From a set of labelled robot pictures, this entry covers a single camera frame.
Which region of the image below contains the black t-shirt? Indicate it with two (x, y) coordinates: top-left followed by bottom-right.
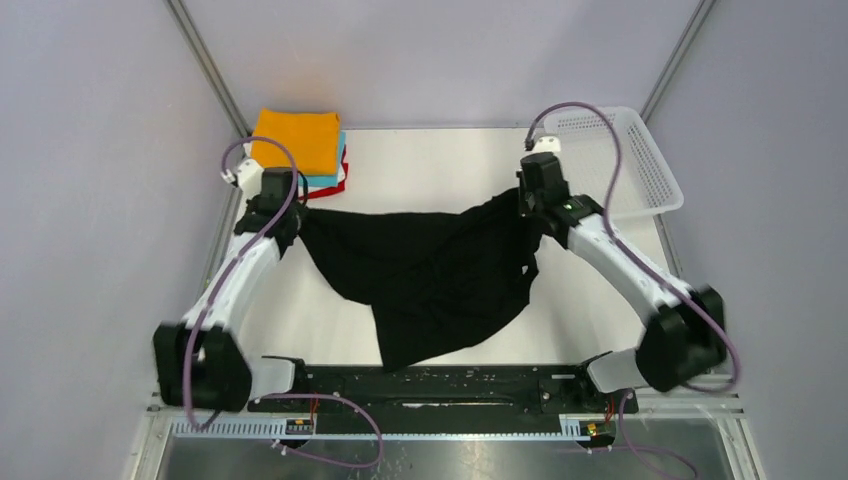
(299, 188), (542, 372)

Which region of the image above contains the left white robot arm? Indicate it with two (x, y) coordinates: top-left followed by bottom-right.
(153, 163), (305, 412)

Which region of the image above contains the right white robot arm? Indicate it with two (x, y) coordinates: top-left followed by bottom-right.
(517, 152), (729, 393)

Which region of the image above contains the white folded t-shirt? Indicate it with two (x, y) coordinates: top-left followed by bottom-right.
(243, 142), (350, 187)

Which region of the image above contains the teal folded t-shirt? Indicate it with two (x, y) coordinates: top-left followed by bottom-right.
(299, 131), (347, 186)

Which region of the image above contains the red folded t-shirt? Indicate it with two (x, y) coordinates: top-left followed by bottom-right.
(299, 148), (349, 201)

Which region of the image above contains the orange folded t-shirt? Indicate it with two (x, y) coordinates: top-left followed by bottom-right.
(254, 109), (341, 174)

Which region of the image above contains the white plastic basket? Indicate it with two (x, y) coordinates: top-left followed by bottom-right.
(542, 107), (684, 221)

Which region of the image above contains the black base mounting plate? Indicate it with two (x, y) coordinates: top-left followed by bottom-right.
(247, 365), (638, 433)

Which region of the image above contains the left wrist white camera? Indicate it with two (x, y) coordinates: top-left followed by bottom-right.
(221, 157), (264, 198)

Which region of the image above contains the wrist white camera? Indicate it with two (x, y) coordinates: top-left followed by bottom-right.
(525, 136), (562, 154)
(221, 157), (264, 198)

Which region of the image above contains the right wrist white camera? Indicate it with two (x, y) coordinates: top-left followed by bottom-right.
(525, 136), (562, 154)

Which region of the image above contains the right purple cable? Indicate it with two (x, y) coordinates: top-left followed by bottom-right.
(523, 101), (743, 480)

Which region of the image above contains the left aluminium frame post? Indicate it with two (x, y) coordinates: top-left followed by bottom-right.
(164, 0), (252, 137)

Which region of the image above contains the aluminium frame post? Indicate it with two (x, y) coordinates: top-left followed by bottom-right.
(640, 0), (718, 123)
(164, 0), (252, 137)

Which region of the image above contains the white slotted cable duct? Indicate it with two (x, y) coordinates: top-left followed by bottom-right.
(170, 416), (591, 441)

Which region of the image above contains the right aluminium frame post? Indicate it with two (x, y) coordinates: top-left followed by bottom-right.
(640, 0), (718, 123)

